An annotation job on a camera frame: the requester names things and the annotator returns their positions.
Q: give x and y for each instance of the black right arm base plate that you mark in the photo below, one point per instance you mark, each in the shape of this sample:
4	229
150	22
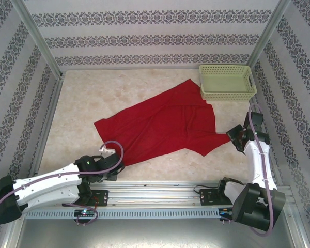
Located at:
206	196

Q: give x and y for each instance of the grey metal sheet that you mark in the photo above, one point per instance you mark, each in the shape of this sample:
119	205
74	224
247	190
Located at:
155	235

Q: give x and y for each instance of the red t-shirt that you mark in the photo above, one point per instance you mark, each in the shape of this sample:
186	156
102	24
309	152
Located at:
165	124

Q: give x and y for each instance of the aluminium mounting rail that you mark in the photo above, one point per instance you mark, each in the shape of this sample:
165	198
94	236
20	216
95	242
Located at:
155	196

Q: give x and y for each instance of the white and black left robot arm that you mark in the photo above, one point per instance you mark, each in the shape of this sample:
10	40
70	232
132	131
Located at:
46	180

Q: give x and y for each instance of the aluminium frame post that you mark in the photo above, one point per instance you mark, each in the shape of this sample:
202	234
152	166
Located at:
38	38
268	33

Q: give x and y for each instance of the pale yellow-green plastic basket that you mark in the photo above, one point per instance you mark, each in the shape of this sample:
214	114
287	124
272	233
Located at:
222	82

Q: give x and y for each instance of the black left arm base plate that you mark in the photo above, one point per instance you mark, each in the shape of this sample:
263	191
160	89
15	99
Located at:
103	197

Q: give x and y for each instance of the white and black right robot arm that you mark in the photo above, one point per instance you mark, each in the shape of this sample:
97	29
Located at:
253	160

